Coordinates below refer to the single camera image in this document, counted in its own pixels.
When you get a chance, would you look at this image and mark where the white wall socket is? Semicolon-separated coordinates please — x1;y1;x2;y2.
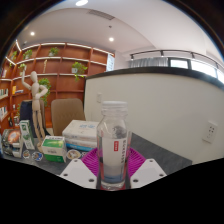
202;120;219;144

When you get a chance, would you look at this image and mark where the branched ceiling lamp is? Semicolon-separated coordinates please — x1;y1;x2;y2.
74;0;89;7

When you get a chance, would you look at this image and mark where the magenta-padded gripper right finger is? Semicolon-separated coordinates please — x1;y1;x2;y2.
127;147;167;190

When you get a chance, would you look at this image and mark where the tall green white carton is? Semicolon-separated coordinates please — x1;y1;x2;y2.
18;119;36;151

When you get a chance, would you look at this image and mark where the white curtain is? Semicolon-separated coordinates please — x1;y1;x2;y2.
128;57;169;69

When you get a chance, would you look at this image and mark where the white wall poster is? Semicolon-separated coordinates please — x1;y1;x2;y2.
105;53;116;73

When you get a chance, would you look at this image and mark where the green white box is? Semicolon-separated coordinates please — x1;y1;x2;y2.
41;135;68;164

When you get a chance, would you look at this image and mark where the wooden artist mannequin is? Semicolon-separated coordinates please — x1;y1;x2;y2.
20;70;49;153

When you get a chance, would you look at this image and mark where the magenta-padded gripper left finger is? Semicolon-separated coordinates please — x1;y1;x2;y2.
59;147;100;190

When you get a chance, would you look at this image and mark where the window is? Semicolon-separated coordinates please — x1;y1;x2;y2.
168;57;224;84

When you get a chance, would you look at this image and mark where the tan upholstered chair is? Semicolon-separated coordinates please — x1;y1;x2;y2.
50;98;87;137

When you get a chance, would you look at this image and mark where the orange wooden shelf unit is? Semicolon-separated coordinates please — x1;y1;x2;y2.
0;39;116;134

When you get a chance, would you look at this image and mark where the clear water bottle white cap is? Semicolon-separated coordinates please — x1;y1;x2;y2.
96;100;132;191

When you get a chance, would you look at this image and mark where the black curtain rail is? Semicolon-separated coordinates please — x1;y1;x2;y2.
129;49;224;68

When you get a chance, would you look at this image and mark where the ceiling air vent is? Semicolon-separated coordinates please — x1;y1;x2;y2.
87;9;116;21

